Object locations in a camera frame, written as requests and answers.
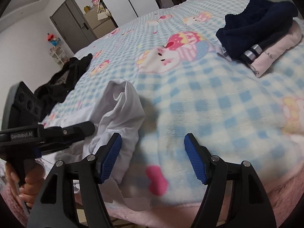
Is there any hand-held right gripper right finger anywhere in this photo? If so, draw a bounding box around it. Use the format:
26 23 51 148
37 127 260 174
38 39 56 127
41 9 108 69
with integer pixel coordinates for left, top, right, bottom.
184 133 277 228

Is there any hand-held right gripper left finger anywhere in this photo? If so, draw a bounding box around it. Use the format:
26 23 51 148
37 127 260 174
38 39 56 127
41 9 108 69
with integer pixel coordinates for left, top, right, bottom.
27 132 123 228

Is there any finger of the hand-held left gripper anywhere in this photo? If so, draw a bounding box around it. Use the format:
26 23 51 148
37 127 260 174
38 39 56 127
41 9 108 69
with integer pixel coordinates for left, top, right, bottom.
36 142 72 158
44 121 95 145

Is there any white shirt with navy trim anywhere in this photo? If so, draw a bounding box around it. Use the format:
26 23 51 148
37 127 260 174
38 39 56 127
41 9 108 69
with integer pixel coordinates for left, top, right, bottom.
39 78 152 212

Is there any person's left hand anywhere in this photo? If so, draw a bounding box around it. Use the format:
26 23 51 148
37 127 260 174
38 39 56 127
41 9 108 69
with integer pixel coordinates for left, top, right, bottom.
5 163 45 208

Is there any black garment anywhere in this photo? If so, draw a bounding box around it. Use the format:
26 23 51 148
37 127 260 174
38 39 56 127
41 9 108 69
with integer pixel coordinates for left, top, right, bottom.
34 53 93 121

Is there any blue checked cartoon blanket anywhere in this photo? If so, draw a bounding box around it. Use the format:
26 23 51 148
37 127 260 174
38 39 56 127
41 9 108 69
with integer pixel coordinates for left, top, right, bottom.
44 0 304 209

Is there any pink fleece cloth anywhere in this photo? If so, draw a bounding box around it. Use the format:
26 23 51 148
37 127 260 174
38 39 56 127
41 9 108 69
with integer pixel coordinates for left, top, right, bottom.
0 173 304 228

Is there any red and blue toy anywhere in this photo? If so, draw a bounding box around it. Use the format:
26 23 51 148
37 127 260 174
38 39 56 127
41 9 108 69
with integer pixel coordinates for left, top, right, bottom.
47 33 61 46

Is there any grey door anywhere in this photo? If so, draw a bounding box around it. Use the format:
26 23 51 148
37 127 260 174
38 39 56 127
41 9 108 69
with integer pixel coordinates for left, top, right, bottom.
49 0 98 55

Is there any beige cabinet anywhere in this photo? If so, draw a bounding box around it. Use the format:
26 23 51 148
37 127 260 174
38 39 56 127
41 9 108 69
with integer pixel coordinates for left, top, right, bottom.
84 5 118 39

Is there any white bag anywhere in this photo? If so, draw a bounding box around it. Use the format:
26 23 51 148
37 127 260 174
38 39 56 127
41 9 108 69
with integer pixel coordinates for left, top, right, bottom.
97 8 111 21

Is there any pale pink garment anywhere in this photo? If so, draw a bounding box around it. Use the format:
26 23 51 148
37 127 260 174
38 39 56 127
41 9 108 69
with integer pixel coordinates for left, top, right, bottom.
247 20 302 78

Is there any navy garment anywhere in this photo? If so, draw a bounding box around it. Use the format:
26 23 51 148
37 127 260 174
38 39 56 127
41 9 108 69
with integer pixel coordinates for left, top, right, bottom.
216 0 299 63

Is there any white wire rack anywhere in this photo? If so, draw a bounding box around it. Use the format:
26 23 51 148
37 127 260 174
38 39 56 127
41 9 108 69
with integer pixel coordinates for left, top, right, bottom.
50 45 70 70

